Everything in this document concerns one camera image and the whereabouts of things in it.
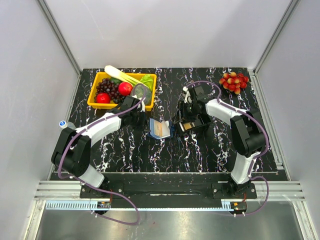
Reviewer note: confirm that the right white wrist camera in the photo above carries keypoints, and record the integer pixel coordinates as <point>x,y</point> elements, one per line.
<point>187,95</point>

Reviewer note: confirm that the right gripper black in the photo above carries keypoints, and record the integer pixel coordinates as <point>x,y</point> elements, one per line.
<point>181,107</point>

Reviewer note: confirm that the red apple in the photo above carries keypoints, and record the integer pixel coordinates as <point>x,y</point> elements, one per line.
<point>125,88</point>
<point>102,98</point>

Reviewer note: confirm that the red apple upper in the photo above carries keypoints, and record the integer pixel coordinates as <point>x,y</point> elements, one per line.
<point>125,88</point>

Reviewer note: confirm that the red apple lower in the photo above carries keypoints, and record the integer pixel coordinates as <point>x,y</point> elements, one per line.
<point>102,98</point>

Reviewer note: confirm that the blue card holder wallet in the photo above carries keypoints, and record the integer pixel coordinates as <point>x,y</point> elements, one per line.
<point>151,129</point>

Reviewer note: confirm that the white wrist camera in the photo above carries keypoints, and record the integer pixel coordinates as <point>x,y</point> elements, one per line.
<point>142,106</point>
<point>187,95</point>

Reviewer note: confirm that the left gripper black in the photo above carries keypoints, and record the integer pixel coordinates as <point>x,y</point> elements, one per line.
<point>142,125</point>

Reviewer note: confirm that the green lettuce leaf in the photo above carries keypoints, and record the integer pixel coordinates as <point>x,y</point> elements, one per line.
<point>148,80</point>

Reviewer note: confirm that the green cantaloupe melon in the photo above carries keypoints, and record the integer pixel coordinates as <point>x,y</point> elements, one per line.
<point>140,91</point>

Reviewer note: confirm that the black card tray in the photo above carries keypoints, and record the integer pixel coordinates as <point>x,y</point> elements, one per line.
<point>197,124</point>

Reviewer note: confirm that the clear water bottle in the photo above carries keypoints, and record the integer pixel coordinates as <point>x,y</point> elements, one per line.
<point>66,124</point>

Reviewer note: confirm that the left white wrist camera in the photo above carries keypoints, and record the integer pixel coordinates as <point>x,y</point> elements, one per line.
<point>142,106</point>

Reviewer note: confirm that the dark blue grape bunch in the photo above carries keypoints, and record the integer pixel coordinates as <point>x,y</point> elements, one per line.
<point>118,100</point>

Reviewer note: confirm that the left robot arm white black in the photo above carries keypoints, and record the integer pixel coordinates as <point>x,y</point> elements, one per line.
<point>72,153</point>

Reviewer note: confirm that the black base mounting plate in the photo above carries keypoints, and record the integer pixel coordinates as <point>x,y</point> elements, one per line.
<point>166,191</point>

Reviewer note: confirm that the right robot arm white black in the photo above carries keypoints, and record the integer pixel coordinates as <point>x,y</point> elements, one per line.
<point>248,135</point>

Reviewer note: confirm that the purple grape bunch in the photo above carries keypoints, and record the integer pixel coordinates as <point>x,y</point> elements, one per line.
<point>105,86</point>

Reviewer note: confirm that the red lychee bunch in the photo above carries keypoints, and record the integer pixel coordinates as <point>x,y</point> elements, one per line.
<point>234,82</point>

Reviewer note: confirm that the white daikon radish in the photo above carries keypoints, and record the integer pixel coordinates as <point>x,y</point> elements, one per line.
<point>117,74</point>

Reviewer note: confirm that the gold cards stack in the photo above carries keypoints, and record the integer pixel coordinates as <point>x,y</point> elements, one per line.
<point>188,126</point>

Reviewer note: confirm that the gold credit card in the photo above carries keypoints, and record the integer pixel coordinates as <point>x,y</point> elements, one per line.
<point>161,129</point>

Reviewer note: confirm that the green avocado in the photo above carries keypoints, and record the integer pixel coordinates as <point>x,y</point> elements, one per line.
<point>115,80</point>

